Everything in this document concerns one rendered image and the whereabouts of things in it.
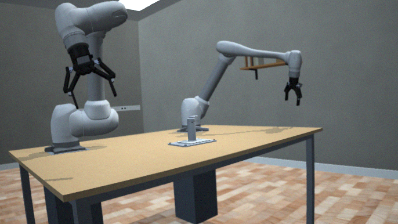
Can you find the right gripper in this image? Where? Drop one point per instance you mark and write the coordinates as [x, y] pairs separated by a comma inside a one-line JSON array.
[[85, 69]]

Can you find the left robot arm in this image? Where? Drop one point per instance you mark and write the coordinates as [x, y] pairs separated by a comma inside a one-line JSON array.
[[228, 52]]

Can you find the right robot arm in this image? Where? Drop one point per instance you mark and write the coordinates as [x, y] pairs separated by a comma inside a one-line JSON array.
[[85, 26]]

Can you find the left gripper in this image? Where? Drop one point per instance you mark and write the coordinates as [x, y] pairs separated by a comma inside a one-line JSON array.
[[293, 84]]

